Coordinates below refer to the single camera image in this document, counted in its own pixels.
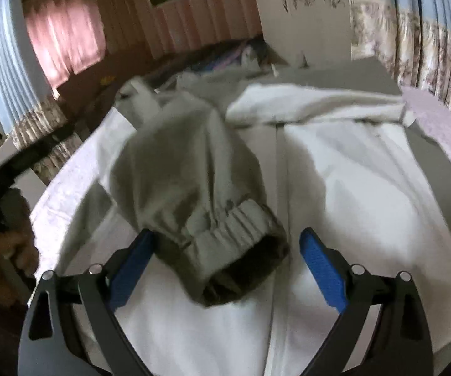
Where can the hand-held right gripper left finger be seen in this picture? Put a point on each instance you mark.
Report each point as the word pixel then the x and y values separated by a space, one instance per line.
pixel 131 270

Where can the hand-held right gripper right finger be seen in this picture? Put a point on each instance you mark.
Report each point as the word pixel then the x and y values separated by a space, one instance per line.
pixel 323 270

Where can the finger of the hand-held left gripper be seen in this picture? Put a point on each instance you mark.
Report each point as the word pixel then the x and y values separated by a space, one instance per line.
pixel 33 154

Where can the olive and cream jacket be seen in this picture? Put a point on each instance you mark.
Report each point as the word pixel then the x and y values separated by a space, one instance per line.
pixel 366 203

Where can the brown bed headboard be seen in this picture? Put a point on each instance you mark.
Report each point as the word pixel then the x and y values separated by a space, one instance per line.
pixel 88 82

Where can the blue floral curtain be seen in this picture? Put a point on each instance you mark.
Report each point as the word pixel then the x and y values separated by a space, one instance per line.
pixel 425 27
pixel 10 66

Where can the yellow toy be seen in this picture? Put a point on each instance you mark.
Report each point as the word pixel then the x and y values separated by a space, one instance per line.
pixel 107 80

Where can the pink window curtain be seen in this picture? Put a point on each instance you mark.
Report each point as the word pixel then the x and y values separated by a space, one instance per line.
pixel 65 35

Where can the bed with brown cover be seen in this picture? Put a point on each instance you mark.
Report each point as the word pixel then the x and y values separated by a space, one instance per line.
pixel 151 74

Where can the pink floral tablecloth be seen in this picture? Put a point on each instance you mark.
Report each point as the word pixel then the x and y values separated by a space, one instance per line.
pixel 441 125

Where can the striped bed blanket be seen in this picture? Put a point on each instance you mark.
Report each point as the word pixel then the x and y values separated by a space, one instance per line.
pixel 227 59

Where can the white wardrobe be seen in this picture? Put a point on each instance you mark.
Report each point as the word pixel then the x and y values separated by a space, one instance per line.
pixel 307 35

